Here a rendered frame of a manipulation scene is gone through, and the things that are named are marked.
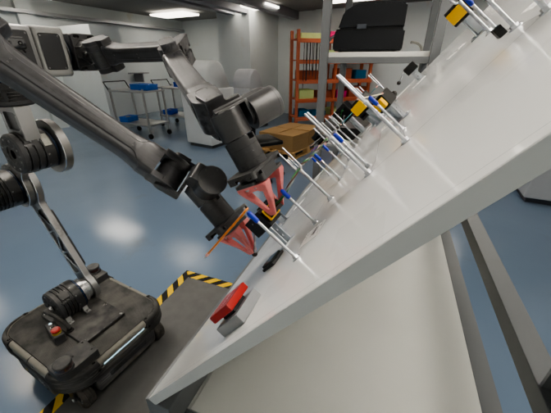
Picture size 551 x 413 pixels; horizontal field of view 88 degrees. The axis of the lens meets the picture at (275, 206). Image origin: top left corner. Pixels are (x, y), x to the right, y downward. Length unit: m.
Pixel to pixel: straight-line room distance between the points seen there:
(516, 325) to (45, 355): 1.72
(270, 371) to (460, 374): 0.42
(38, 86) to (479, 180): 0.62
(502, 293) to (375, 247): 0.54
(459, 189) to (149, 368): 1.73
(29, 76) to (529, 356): 0.92
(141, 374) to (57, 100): 1.45
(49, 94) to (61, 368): 1.17
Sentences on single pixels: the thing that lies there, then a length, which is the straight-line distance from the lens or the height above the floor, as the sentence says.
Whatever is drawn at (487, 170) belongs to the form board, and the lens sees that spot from 0.22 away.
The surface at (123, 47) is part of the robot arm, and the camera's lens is 1.15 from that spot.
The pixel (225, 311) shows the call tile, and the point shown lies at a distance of 0.42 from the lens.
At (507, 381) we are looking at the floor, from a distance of 2.03.
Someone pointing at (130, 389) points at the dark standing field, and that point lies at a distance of 1.79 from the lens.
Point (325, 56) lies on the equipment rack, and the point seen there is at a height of 1.44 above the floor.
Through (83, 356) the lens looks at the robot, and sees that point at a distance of 1.63.
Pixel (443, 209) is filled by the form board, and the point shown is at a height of 1.33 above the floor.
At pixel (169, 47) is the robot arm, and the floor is 1.45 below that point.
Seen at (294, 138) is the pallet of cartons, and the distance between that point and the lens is 4.66.
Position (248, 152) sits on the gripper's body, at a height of 1.28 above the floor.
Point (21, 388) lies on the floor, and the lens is 2.06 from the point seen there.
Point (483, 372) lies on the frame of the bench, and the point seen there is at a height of 0.80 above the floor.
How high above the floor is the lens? 1.42
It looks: 27 degrees down
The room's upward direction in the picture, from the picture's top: straight up
